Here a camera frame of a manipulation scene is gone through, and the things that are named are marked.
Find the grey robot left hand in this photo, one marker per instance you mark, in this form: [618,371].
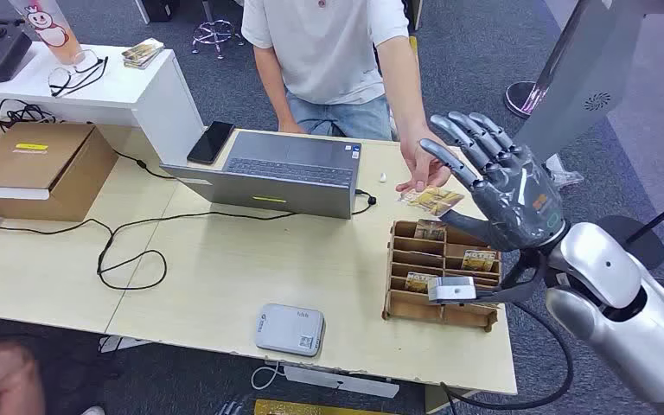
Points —
[230,409]

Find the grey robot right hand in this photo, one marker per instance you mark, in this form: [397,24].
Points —
[515,195]

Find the person's left hand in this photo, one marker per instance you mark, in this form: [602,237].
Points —
[418,166]

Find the person's right hand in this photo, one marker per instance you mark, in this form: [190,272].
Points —
[292,127]

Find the hotel print ID card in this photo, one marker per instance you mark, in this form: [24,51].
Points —
[438,201]

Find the person's right forearm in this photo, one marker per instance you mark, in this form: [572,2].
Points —
[275,86]

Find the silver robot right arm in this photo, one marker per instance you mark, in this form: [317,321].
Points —
[601,263]

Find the person's left forearm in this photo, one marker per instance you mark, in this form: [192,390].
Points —
[403,91]

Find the hotel key card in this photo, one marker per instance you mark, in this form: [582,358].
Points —
[418,282]
[478,260]
[430,230]

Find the person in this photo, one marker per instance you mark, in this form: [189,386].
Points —
[320,51]

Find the grey white card reader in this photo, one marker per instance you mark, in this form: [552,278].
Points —
[289,329]

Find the wooden card holder rack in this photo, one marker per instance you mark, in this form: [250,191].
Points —
[418,306]

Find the bystander person's leg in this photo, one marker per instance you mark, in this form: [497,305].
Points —
[2,378]

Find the small white earbud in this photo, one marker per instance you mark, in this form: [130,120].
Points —
[382,177]

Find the grey laptop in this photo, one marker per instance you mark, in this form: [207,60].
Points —
[292,172]

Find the clear plastic bag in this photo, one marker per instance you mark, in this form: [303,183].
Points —
[564,172]

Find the black smartphone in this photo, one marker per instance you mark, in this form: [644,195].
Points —
[210,142]

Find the white power strip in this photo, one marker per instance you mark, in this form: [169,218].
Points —
[338,382]

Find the chrome stool base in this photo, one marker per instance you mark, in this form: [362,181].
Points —
[214,34]

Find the white desk foot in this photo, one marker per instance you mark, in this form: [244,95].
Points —
[120,343]

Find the black stanchion with pole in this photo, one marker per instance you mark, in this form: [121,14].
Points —
[647,243]

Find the white shelf cabinet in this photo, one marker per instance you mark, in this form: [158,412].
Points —
[154,97]

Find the silver kiosk stand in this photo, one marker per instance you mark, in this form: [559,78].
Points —
[590,68]

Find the stack of hotel cards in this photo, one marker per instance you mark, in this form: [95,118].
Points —
[142,53]

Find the black floor case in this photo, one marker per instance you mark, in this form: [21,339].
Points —
[160,8]

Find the wooden desk leg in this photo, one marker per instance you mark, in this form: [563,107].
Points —
[438,401]

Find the brown cardboard box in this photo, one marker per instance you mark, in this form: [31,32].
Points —
[34,166]

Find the snowman print drink cup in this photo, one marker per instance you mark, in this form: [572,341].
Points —
[48,28]

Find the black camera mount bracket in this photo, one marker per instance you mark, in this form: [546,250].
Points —
[518,289]

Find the chrome stanchion with post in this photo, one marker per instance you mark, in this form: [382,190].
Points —
[524,97]

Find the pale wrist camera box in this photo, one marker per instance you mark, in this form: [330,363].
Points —
[452,289]

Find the black frame eyeglasses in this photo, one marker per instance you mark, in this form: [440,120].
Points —
[60,77]

